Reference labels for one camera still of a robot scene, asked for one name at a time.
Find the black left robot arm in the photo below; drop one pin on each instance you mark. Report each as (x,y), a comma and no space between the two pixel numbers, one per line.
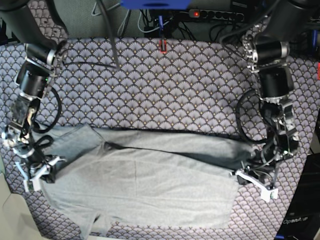
(268,51)

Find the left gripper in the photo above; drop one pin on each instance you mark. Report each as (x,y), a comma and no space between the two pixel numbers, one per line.
(275,150)

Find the black power strip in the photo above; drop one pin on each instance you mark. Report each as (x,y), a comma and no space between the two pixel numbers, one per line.
(216,15)

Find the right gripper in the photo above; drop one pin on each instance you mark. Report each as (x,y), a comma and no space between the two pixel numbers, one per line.
(23,144)

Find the blue clamp post right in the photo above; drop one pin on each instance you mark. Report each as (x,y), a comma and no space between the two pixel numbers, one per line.
(312,42)

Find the red-tipped table clamp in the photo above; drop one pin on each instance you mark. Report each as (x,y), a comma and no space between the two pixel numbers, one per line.
(162,41)

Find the blue camera mount bracket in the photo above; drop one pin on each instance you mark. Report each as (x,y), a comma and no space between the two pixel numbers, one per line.
(155,4)

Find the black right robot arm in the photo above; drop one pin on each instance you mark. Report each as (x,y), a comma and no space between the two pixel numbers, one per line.
(43,58)

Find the black OpenArm box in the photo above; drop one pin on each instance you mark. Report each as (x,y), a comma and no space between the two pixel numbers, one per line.
(302,220)

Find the light grey T-shirt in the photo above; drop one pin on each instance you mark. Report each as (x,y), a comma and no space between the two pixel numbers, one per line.
(141,177)

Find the red clamp at right edge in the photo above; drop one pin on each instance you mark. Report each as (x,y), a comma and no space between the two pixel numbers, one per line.
(318,70)

